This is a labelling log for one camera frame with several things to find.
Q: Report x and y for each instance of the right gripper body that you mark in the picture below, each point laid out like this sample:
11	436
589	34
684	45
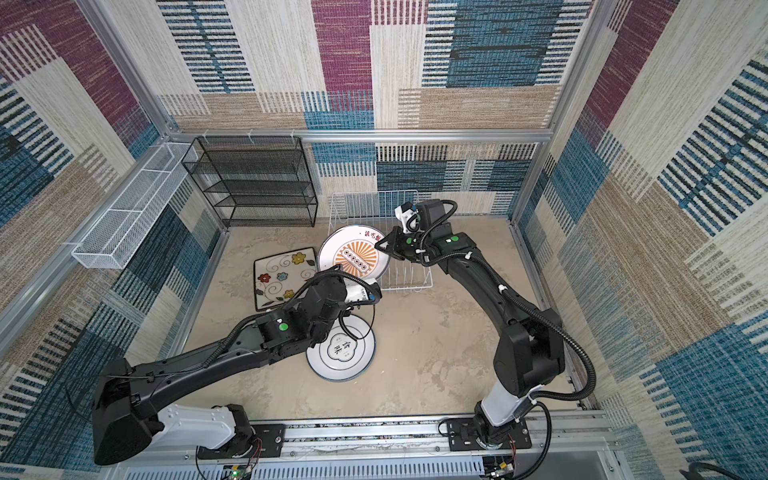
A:
395	243

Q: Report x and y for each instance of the white round plate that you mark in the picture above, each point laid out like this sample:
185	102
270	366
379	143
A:
353	248
345	354

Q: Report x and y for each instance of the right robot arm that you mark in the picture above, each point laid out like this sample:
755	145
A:
530	352

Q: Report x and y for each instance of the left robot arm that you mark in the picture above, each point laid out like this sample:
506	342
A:
128	400

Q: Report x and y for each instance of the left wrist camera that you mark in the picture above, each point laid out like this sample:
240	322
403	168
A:
360	293

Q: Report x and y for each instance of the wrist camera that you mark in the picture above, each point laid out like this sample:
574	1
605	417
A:
360	293
407	215

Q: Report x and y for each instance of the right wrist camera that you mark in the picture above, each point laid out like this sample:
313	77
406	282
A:
407	215

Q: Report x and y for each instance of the white wire dish rack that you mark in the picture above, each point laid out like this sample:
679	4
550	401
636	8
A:
376	210

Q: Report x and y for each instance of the black wire shelf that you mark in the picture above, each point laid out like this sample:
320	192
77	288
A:
254	181

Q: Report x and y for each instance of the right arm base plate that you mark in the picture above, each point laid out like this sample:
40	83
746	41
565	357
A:
473	433

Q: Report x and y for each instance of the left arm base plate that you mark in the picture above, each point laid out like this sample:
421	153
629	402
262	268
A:
260	440

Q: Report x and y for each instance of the aluminium mounting rail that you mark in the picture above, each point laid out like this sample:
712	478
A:
573	444

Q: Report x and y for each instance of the white mesh wall basket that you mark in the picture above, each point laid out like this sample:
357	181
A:
119	232

